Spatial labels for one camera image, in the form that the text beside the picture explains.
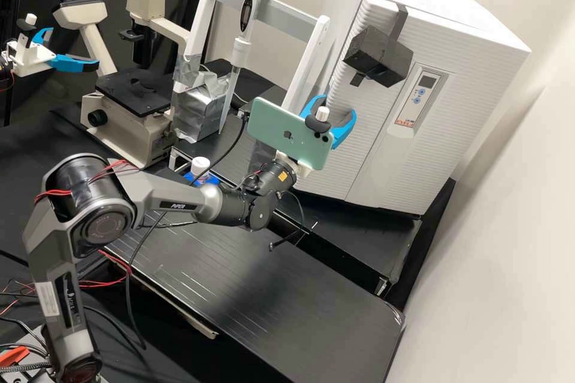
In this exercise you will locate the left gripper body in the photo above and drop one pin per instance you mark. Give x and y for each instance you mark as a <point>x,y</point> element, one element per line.
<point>31,57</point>

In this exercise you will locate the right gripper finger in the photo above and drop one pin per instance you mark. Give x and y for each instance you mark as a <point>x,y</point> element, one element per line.
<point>305,108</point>
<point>350,129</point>

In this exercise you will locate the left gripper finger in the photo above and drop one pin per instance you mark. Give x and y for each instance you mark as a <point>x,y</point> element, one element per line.
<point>72,63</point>
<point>43,35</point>

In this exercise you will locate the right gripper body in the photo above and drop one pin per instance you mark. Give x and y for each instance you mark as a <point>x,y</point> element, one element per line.
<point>300,167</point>

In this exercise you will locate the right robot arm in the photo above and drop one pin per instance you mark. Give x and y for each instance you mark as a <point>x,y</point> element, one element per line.
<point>152,196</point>

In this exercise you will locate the incubator door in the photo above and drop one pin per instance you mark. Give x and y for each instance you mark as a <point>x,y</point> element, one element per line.
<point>382,140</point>

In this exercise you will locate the left phone holder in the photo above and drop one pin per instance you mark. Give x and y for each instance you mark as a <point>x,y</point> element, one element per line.
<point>28,30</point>

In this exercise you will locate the black tripod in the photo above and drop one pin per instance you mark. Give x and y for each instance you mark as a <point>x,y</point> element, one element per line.
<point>13,42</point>

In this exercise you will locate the cream microscope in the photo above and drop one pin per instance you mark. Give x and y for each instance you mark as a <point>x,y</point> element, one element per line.
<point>126,118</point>

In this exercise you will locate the blue bottle holder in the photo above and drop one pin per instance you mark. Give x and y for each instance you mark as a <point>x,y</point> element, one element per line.
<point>215,180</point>

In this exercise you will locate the small bottle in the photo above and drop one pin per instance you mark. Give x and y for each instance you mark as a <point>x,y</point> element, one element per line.
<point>201,167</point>

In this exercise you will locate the white pipette stand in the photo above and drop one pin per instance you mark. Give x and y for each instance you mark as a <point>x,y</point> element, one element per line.
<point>287,10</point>

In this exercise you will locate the pipette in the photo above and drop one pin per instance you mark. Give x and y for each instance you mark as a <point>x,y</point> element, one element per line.
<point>246,10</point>

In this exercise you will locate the white incubator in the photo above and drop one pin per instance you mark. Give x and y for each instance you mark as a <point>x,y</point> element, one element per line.
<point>471,109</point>

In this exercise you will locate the right wrist camera phone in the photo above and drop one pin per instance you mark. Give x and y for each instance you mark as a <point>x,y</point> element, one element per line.
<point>287,129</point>

